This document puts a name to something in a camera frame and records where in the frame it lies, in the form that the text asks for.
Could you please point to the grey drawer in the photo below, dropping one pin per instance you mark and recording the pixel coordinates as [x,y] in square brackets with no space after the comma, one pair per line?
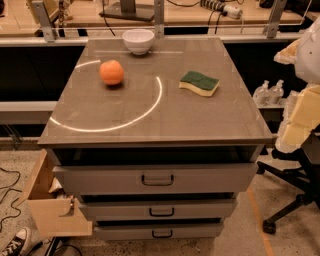
[156,210]
[162,231]
[155,179]

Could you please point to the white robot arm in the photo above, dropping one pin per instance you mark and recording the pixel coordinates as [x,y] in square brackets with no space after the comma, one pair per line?
[307,66]

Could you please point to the grey drawer cabinet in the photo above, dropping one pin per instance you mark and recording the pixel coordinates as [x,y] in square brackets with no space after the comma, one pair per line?
[147,108]

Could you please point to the grey top drawer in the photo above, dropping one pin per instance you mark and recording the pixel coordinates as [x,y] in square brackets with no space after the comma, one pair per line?
[155,179]

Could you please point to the grey bottom drawer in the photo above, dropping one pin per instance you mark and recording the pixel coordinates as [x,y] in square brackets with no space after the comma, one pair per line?
[162,231]

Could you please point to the green yellow sponge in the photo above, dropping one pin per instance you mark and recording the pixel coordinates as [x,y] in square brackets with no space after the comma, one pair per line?
[199,83]

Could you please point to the orange fruit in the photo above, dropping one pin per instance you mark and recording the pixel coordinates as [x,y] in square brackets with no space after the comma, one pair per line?
[111,72]

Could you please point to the white bowl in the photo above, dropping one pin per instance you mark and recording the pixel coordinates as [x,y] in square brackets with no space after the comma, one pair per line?
[138,41]

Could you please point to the right clear pump bottle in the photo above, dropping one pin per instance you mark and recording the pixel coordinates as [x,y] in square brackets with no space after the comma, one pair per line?
[275,93]

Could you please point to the black monitor stand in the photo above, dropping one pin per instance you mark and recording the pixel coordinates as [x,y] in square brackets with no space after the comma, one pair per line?
[128,10]

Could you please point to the cardboard box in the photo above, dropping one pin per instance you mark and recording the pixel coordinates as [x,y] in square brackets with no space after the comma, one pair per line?
[54,216]

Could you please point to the white power strip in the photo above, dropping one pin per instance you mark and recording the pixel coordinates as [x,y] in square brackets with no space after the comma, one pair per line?
[222,7]

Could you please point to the black white sneaker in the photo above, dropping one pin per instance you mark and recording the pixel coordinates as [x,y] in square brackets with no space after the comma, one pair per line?
[18,244]

